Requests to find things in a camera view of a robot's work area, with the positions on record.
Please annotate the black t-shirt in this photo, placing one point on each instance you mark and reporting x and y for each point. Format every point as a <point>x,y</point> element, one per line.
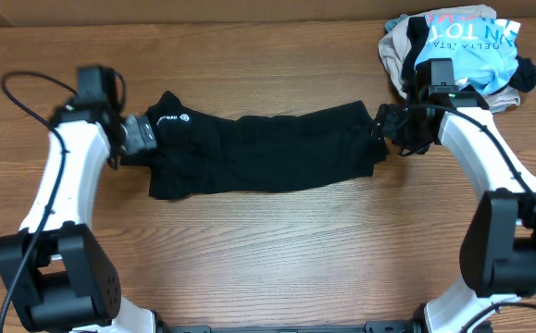
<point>198,153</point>

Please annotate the beige folded garment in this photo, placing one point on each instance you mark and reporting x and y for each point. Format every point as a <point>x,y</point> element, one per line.
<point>394,47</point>

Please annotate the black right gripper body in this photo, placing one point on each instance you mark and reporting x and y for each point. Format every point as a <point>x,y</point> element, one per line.
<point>403,129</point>

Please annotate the light blue printed t-shirt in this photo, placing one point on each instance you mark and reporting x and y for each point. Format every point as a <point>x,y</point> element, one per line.
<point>483,50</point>

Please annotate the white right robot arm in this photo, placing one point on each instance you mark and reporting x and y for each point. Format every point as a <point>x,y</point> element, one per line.
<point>497,257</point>

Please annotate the brown cardboard backboard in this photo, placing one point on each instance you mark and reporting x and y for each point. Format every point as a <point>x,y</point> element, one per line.
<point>31,13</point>

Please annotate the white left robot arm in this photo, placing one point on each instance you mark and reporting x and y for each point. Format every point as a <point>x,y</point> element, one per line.
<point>57,276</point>

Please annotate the teal garment in pile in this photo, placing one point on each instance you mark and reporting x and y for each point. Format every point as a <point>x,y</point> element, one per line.
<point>396,23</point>

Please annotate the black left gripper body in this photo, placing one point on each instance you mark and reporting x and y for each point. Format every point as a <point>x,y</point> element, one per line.
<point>136,135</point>

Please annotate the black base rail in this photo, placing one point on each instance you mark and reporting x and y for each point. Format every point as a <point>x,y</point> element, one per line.
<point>395,326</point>

